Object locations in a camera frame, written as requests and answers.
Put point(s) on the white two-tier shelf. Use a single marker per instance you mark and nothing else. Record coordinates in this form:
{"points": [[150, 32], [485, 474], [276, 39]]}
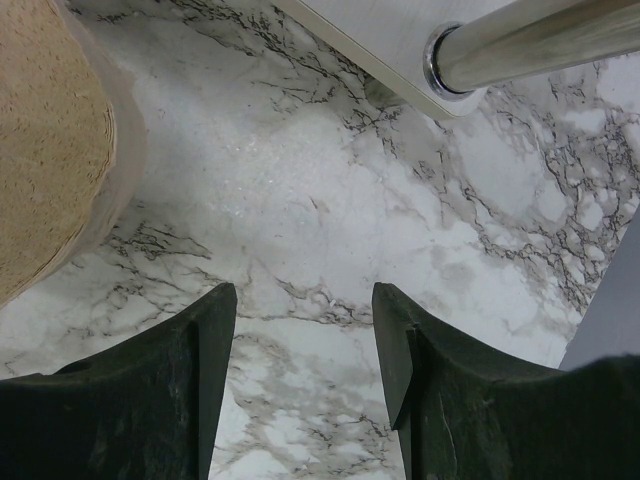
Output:
{"points": [[440, 56]]}

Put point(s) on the tan paper roll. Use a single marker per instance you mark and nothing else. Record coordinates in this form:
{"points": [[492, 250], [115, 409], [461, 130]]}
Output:
{"points": [[73, 142]]}

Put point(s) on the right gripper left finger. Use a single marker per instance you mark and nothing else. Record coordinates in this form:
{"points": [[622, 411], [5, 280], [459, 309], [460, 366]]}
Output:
{"points": [[146, 408]]}

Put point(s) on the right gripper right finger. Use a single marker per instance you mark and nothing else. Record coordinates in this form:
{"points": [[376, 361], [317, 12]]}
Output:
{"points": [[465, 410]]}

